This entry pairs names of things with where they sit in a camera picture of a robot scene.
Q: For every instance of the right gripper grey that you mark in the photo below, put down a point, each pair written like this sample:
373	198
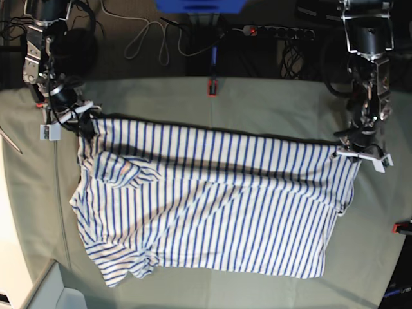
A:
71	118

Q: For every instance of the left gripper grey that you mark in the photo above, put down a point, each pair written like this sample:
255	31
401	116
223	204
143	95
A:
361	144

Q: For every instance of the blue striped white t-shirt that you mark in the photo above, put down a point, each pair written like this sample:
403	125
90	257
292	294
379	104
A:
157	195

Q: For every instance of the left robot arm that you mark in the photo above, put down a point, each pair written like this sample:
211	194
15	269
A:
368	31

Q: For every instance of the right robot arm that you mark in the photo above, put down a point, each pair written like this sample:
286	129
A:
51	19

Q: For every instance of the grey-green table cloth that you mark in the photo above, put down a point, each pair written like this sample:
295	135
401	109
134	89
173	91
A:
38	179

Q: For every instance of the black round base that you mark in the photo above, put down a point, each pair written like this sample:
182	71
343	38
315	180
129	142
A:
75	53

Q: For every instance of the red clamp right edge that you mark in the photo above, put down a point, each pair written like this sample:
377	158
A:
403	228

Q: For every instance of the red clamp top centre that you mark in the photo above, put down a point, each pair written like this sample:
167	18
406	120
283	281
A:
212	87

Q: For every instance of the blue plastic block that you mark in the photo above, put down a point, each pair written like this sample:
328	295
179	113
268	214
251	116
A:
200	6

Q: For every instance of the black flat boxes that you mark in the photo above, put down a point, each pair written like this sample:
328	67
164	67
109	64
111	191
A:
318	11

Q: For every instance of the white power strip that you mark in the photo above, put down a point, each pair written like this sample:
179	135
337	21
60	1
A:
279	32

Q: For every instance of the white box corner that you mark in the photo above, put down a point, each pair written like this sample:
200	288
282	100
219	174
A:
49	291

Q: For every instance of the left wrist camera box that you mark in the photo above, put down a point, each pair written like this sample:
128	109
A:
382	163

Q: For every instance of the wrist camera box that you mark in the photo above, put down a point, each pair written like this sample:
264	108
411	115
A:
382	163
50	132

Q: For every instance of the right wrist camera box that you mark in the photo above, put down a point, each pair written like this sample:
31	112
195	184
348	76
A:
50	132

